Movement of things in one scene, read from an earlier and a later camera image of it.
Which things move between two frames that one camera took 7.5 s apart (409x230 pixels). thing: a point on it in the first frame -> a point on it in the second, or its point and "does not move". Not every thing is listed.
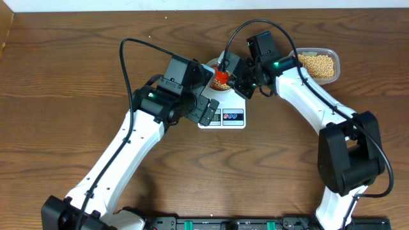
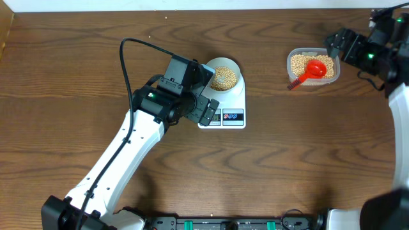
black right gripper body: x=246 y=86 -> x=368 y=56
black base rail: x=286 y=222 does not move
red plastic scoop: x=220 y=76 -> x=315 y=68
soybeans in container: x=319 y=66 does not move
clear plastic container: x=323 y=64 does not move
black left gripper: x=195 y=114 does not move
